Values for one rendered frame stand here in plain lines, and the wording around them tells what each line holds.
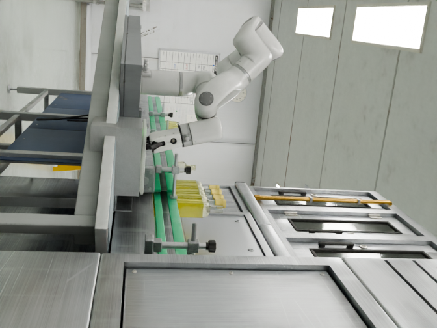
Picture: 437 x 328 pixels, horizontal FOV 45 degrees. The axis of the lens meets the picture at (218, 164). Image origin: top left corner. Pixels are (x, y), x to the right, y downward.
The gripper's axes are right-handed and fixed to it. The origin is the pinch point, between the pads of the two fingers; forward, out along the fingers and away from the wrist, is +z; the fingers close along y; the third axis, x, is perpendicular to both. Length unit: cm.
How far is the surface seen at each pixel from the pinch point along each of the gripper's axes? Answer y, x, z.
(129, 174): -6.1, -7.1, 3.0
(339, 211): 57, -66, -84
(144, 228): -18.8, -20.6, 1.6
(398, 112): 195, -64, -183
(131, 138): -6.1, 3.8, 0.0
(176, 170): 12.5, -15.2, -11.6
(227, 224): 32, -48, -28
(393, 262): -73, -17, -51
